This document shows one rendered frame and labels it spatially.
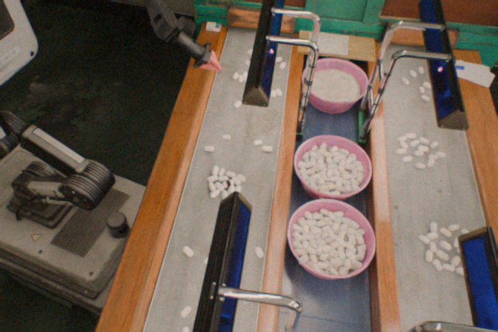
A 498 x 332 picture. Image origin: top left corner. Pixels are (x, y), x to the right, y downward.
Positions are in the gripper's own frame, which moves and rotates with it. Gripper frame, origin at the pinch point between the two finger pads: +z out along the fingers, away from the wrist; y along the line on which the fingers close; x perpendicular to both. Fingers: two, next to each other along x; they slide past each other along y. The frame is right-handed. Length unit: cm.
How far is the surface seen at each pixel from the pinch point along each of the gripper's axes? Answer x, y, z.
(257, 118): -1.8, -11.6, 20.6
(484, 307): -63, -87, 41
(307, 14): -38.9, 1.9, 6.1
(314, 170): -17, -33, 38
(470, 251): -62, -74, 41
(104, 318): 16, -93, -4
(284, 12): -33.8, 1.8, 0.2
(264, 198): -6, -47, 26
